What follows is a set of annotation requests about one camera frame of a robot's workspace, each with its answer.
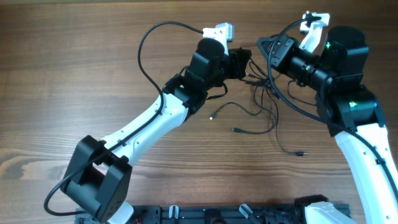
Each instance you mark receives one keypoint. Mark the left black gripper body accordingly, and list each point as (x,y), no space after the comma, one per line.
(232,66)

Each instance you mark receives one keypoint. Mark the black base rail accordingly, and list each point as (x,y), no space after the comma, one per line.
(281,213)

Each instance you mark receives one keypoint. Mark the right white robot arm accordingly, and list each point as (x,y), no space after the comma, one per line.
(351,112)

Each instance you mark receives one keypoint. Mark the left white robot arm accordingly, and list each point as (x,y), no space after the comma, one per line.
(99,172)

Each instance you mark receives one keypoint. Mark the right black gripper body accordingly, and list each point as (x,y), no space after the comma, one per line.
(285,57)

